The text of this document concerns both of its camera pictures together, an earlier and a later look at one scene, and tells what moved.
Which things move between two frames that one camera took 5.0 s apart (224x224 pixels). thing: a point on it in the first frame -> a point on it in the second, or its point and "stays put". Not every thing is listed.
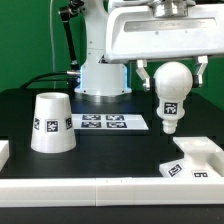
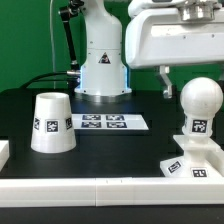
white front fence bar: x=106 y=192 stays put
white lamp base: x=203 y=158 stays put
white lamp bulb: x=172 y=82 -> x=200 y=98
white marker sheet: x=109 y=121 stays put
